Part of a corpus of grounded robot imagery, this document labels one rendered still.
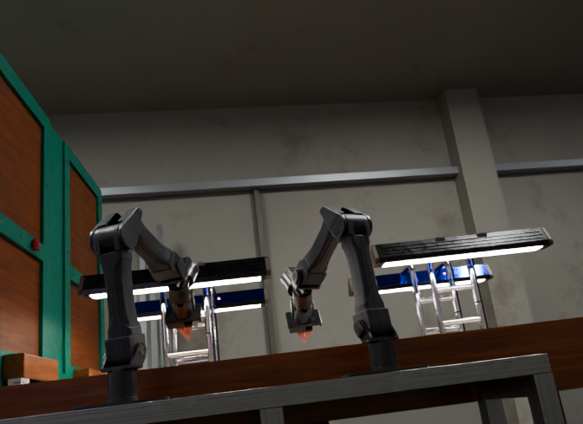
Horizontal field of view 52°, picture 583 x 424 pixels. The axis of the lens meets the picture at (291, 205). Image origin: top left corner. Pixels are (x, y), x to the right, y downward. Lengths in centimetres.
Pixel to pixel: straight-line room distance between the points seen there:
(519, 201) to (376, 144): 133
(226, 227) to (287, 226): 48
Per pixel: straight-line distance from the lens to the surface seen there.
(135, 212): 150
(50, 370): 210
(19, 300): 209
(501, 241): 218
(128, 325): 142
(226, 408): 122
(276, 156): 502
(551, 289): 544
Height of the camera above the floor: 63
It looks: 18 degrees up
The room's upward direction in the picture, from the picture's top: 7 degrees counter-clockwise
